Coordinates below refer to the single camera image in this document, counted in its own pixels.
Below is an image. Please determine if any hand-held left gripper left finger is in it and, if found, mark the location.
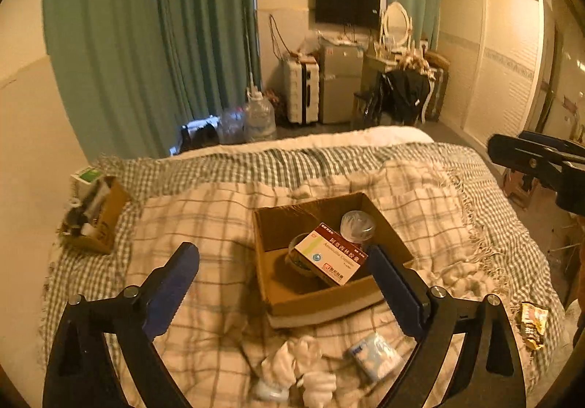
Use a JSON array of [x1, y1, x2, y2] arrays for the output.
[[43, 242, 200, 408]]

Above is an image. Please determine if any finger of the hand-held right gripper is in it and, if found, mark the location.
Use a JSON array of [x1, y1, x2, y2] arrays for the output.
[[518, 131, 585, 157], [487, 134, 577, 189]]

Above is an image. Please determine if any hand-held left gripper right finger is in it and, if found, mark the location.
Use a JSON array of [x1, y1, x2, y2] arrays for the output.
[[366, 244, 526, 408]]

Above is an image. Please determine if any large cardboard box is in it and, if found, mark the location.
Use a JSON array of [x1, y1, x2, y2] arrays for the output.
[[253, 191, 416, 329]]

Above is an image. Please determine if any beige plaid blanket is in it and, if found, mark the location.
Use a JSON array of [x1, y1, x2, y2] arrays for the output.
[[120, 158, 509, 408]]

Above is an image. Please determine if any white and red medicine box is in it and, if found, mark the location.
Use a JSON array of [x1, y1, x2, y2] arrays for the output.
[[293, 227, 369, 287]]

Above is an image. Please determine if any clear plastic cup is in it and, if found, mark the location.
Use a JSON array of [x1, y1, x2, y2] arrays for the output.
[[340, 209, 377, 247]]

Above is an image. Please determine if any white tissue packet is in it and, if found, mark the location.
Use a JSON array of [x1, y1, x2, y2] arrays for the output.
[[344, 332, 403, 382]]

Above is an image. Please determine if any green checked blanket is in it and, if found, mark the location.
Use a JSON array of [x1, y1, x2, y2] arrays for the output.
[[42, 142, 568, 396]]

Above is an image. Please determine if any white sliding wardrobe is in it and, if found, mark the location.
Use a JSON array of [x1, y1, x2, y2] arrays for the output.
[[438, 0, 556, 148]]

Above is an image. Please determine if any small cardboard box with items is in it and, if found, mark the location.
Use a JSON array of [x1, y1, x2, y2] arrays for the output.
[[61, 176, 132, 255]]

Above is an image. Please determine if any round tape roll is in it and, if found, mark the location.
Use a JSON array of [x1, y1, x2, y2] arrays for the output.
[[285, 233, 321, 277]]

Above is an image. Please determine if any crumpled white tissue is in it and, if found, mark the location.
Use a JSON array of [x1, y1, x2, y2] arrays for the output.
[[254, 337, 337, 405]]

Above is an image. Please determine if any black jacket on chair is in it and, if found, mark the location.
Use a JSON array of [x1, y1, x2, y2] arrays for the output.
[[377, 68, 433, 126]]

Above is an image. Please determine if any green and white small box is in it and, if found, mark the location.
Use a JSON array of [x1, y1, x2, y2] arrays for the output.
[[70, 166, 104, 186]]

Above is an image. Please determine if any yellow brown snack wrapper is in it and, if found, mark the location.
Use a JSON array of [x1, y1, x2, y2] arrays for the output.
[[516, 302, 551, 351]]

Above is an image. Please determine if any black bag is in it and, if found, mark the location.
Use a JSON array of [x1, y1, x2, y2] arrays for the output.
[[178, 119, 221, 153]]

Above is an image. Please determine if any dressing table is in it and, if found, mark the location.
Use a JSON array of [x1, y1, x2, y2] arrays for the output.
[[360, 49, 451, 124]]

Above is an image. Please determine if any clear plastic bottle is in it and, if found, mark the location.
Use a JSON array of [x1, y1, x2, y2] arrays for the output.
[[219, 106, 246, 145]]

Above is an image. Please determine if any white bed mattress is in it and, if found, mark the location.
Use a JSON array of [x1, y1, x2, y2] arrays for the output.
[[170, 125, 435, 158]]

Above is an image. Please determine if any white oval vanity mirror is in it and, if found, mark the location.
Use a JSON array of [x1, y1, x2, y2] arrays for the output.
[[380, 1, 412, 53]]

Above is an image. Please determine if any large clear water jug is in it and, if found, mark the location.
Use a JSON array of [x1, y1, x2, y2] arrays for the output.
[[243, 87, 278, 143]]

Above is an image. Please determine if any silver mini fridge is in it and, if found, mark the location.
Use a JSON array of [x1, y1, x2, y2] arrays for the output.
[[317, 42, 366, 125]]

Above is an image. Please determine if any white suitcase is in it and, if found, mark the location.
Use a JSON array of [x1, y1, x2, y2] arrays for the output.
[[282, 52, 321, 125]]

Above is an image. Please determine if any wide green curtain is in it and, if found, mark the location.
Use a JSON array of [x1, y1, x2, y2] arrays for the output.
[[42, 0, 262, 158]]

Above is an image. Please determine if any black wall television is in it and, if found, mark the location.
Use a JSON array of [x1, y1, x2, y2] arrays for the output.
[[315, 0, 382, 29]]

